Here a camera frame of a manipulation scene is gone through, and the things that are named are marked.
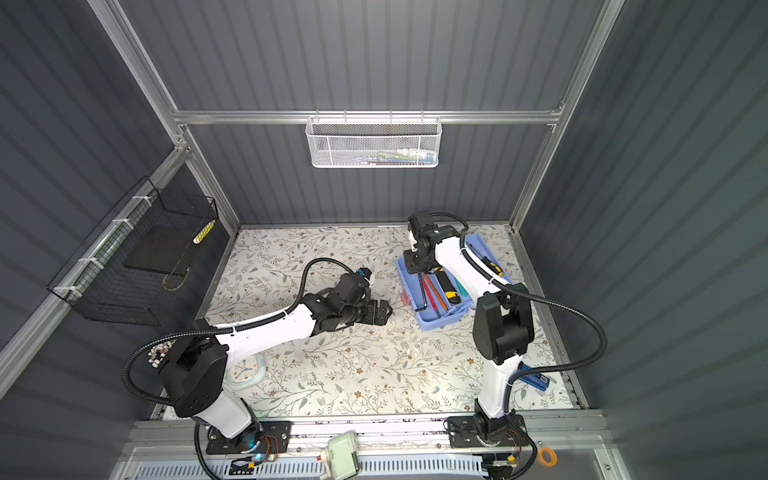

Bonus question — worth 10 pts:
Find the red hex key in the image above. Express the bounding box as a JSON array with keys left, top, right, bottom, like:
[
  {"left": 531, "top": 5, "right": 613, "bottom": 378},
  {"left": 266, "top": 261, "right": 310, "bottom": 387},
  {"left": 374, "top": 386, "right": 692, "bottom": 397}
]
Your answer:
[{"left": 423, "top": 275, "right": 440, "bottom": 316}]

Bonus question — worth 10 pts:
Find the yellow black utility knife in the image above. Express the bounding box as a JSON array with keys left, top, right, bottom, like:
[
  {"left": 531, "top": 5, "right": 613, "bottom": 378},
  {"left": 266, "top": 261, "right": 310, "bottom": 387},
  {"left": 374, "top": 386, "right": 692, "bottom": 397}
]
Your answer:
[{"left": 434, "top": 268, "right": 461, "bottom": 305}]

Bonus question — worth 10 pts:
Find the white blue tool box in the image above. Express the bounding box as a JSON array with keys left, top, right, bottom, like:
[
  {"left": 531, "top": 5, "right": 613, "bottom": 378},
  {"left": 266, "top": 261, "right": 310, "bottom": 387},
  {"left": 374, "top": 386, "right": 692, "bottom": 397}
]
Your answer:
[{"left": 396, "top": 226, "right": 516, "bottom": 333}]

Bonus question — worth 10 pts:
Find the orange pencil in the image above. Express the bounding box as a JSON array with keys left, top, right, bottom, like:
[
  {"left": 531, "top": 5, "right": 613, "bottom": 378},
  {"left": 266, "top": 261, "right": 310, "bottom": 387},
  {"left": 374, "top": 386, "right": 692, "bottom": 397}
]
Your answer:
[{"left": 427, "top": 274, "right": 449, "bottom": 312}]

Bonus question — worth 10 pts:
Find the black hex key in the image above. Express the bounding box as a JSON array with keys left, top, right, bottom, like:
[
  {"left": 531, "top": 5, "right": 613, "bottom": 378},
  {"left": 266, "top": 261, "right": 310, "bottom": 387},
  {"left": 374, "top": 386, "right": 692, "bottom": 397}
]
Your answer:
[{"left": 415, "top": 273, "right": 429, "bottom": 312}]

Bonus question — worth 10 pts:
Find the teal utility knife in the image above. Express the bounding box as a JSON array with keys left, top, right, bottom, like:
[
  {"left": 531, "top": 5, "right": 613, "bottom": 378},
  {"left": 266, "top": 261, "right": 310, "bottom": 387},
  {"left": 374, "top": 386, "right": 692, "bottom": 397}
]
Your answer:
[{"left": 453, "top": 275, "right": 473, "bottom": 301}]

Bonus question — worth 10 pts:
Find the yellow black screwdriver short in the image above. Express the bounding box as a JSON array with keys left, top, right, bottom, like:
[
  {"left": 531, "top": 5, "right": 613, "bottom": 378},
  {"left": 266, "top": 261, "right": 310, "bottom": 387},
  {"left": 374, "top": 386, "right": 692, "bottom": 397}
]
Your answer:
[{"left": 481, "top": 256, "right": 504, "bottom": 276}]

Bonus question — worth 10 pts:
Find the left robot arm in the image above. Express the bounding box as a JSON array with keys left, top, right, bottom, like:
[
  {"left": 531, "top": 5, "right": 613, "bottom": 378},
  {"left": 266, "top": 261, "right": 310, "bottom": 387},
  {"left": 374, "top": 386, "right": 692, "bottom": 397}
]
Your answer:
[{"left": 121, "top": 258, "right": 393, "bottom": 452}]

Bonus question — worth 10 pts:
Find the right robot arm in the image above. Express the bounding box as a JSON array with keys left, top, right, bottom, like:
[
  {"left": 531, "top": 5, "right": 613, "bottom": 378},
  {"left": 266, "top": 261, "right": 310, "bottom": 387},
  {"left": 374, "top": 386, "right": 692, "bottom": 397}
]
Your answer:
[{"left": 404, "top": 211, "right": 608, "bottom": 443}]

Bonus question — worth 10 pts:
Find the green white device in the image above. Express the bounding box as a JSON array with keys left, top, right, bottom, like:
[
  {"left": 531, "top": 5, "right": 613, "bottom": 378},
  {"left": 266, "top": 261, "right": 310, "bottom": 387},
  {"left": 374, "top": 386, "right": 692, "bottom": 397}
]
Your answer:
[{"left": 318, "top": 431, "right": 362, "bottom": 480}]

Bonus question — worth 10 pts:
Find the blue stapler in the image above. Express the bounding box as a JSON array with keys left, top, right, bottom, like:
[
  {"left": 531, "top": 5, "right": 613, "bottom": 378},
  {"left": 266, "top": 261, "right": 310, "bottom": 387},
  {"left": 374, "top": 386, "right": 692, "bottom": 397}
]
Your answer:
[{"left": 518, "top": 362, "right": 551, "bottom": 393}]

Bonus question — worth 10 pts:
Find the cup of pencils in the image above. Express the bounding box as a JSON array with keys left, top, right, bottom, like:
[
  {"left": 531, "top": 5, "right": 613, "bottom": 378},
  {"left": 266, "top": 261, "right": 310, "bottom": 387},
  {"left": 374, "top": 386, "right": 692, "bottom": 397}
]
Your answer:
[{"left": 147, "top": 339, "right": 175, "bottom": 369}]

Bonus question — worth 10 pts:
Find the white wire wall basket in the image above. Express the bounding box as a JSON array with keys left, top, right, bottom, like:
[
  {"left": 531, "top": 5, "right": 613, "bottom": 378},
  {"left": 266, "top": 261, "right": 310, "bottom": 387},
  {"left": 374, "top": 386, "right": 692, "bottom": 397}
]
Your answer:
[{"left": 305, "top": 116, "right": 443, "bottom": 169}]

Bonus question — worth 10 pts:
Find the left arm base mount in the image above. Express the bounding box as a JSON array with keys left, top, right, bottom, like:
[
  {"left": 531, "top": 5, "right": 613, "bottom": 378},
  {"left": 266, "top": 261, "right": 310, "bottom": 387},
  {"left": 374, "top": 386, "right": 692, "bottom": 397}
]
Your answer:
[{"left": 205, "top": 421, "right": 293, "bottom": 458}]

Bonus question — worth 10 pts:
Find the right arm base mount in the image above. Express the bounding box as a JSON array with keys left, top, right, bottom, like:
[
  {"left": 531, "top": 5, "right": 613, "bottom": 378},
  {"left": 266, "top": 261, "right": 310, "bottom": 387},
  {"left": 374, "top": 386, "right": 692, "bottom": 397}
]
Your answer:
[{"left": 443, "top": 415, "right": 529, "bottom": 449}]

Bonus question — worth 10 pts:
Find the black wire side basket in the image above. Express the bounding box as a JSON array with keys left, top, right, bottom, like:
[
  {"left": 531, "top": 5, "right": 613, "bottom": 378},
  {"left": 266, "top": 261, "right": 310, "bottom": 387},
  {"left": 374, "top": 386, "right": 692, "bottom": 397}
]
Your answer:
[{"left": 48, "top": 179, "right": 219, "bottom": 327}]

